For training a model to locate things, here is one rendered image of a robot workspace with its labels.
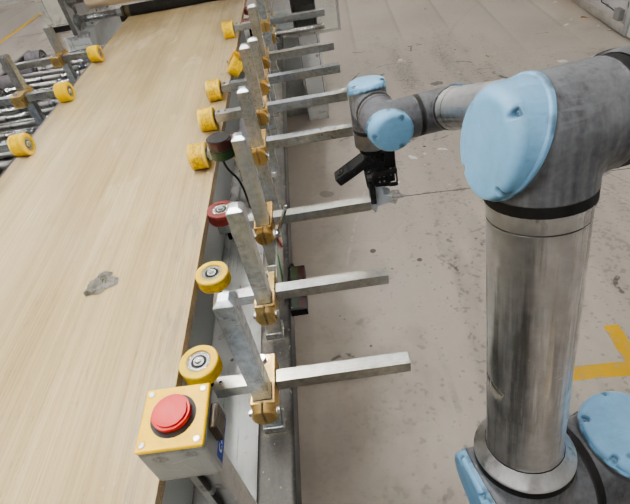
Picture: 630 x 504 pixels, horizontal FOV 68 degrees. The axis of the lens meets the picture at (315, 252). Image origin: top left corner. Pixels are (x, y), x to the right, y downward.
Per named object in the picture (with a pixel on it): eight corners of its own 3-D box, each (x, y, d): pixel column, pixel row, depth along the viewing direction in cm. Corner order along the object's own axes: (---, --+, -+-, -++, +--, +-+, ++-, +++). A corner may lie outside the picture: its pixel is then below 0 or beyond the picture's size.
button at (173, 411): (196, 398, 50) (191, 390, 49) (191, 434, 47) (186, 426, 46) (160, 403, 50) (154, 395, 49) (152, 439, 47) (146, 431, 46)
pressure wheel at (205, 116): (211, 101, 161) (212, 121, 159) (217, 114, 169) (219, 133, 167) (194, 104, 162) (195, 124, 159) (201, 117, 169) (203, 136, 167)
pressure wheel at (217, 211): (245, 227, 139) (235, 196, 131) (243, 245, 133) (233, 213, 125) (218, 231, 140) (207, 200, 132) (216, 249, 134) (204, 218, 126)
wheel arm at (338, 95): (347, 96, 164) (346, 86, 161) (348, 100, 161) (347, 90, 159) (208, 120, 166) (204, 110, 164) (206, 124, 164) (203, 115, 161)
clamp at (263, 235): (275, 214, 138) (272, 200, 134) (275, 244, 128) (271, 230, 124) (256, 217, 138) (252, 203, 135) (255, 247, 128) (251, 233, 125)
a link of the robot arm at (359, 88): (352, 93, 103) (340, 77, 111) (359, 142, 112) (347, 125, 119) (392, 81, 104) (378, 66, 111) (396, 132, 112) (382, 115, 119)
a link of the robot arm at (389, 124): (425, 106, 95) (402, 84, 105) (371, 119, 95) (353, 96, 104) (424, 146, 102) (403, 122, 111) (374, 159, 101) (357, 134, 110)
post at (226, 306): (288, 428, 108) (234, 286, 76) (289, 443, 105) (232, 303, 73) (273, 430, 108) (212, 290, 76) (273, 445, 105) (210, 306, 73)
